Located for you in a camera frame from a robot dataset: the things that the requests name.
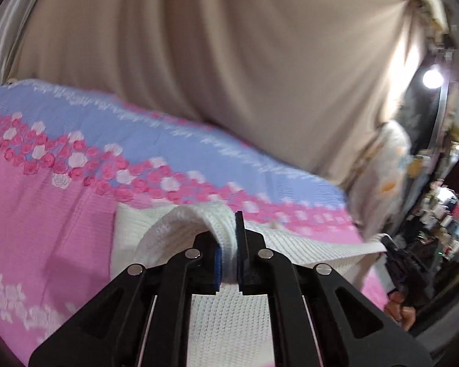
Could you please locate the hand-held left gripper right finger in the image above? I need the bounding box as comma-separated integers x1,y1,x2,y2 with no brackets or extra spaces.
235,211,433,367

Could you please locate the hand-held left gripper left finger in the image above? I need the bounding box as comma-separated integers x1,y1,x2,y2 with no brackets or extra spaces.
28,231,221,367

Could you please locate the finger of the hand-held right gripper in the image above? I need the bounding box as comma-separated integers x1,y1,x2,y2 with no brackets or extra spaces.
380,234,403,264

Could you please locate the white knitted garment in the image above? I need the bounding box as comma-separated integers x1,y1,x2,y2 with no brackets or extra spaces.
110,202,388,367

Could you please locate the person's right hand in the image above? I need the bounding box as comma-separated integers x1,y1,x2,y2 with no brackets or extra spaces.
386,291,417,332

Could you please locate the cluttered shelf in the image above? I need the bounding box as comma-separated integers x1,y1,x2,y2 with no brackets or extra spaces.
405,178,459,247

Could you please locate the floral pillow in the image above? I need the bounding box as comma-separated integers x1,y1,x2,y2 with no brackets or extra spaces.
347,120,414,238

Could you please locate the curved metal pole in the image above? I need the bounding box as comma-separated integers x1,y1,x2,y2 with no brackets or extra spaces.
429,55,453,151

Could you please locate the pink and blue floral blanket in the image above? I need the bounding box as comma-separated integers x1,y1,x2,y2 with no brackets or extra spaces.
0,78,391,367

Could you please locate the round bright lamp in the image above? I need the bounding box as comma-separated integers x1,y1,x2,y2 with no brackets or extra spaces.
422,67,444,89

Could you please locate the beige curtain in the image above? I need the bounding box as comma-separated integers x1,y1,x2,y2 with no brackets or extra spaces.
8,0,444,199

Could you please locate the frilled curtain tieback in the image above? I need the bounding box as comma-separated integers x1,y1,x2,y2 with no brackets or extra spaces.
401,0,451,48

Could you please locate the grey striped curtain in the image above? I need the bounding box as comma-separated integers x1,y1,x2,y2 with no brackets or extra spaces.
0,0,52,89

